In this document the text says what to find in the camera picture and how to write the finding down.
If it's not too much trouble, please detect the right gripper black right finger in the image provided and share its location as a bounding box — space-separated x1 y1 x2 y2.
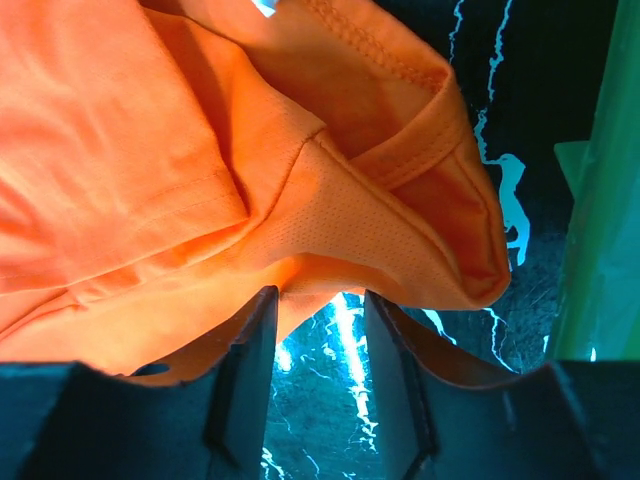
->
364 293 639 479

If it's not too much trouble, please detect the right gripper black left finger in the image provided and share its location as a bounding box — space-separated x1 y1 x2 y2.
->
1 286 279 479

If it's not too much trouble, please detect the orange t shirt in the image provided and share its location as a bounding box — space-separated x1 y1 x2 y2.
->
1 1 510 374

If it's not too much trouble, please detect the green plastic tray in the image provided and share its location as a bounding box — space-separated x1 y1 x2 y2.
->
546 1 639 362

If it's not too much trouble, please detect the black marbled table mat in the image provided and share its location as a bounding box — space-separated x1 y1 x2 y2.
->
261 0 616 479

